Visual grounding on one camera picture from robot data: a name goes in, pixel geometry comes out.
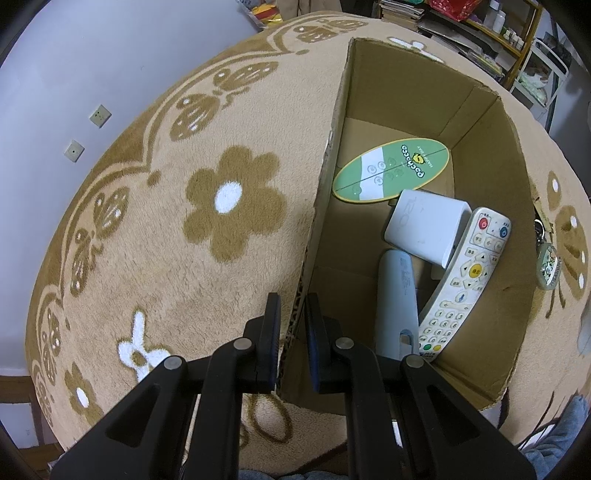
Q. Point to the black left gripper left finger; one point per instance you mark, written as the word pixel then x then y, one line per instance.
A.
pixel 262 361

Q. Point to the white metal rack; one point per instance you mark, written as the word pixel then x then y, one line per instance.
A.
pixel 541 77

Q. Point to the wall socket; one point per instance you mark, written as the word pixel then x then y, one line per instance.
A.
pixel 100 116
pixel 74 151

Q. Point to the wooden bookshelf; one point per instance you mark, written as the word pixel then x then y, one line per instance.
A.
pixel 497 36

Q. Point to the green oval fan card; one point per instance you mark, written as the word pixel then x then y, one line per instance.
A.
pixel 384 172

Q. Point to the beige floral carpet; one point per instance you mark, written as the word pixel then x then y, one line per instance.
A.
pixel 192 217

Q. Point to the white remote control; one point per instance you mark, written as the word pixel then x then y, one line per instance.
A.
pixel 466 277

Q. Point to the white power adapter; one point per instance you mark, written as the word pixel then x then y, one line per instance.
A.
pixel 427 225

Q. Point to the lower wall socket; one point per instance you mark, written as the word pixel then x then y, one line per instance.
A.
pixel 74 151

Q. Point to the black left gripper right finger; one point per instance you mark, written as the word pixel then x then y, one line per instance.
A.
pixel 322 333

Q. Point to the brown cardboard box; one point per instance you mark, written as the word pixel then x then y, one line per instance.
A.
pixel 347 97

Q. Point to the keychain with keys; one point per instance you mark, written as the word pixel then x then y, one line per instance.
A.
pixel 548 264

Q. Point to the red gift bag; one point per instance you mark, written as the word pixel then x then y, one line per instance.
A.
pixel 457 10

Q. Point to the upper wall socket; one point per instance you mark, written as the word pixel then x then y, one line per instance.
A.
pixel 100 116

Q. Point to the grey-blue cylindrical device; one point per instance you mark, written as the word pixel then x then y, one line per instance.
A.
pixel 397 320

